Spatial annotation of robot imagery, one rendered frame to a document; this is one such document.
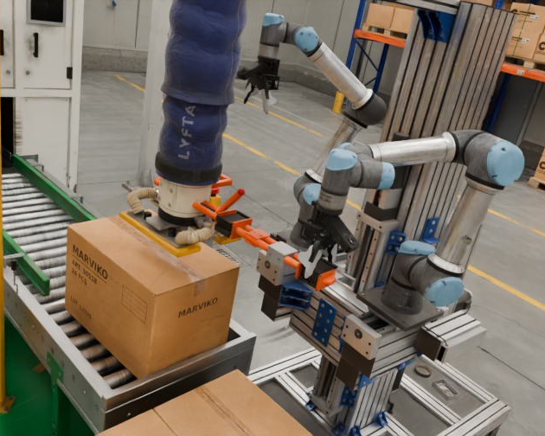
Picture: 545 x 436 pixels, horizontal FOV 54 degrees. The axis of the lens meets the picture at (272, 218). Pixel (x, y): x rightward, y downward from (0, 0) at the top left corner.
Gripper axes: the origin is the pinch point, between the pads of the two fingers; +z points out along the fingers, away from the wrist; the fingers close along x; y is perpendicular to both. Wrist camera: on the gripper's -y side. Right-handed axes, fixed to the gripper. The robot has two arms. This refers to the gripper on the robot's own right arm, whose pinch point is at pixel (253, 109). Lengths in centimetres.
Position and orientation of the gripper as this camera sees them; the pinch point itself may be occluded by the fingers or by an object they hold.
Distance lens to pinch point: 210.1
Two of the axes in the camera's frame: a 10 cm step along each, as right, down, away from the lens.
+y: 7.7, -1.2, 6.3
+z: -1.8, 9.1, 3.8
